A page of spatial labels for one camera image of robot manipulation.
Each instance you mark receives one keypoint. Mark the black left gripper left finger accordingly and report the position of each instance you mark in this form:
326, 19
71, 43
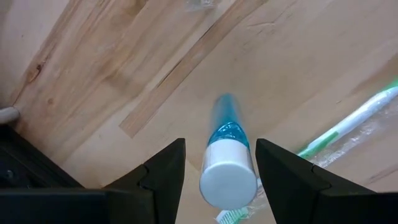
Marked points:
168, 174

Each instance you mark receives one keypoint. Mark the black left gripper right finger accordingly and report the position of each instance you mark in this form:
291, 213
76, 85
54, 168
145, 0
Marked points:
286, 180

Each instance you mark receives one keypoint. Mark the wrapped green white toothbrush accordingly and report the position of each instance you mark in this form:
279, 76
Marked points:
348, 123

